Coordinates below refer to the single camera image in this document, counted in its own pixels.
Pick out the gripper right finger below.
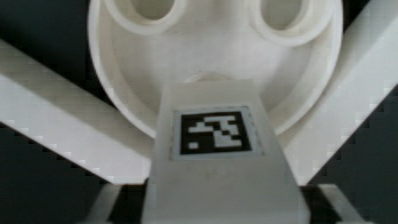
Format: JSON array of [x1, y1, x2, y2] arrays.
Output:
[[300, 184, 372, 224]]

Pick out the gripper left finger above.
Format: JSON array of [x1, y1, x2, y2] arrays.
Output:
[[76, 184, 145, 224]]

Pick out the white stool leg with tag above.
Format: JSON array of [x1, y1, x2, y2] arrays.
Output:
[[141, 75, 310, 224]]

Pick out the white L-shaped wall fixture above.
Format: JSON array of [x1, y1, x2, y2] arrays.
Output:
[[0, 0, 398, 184]]

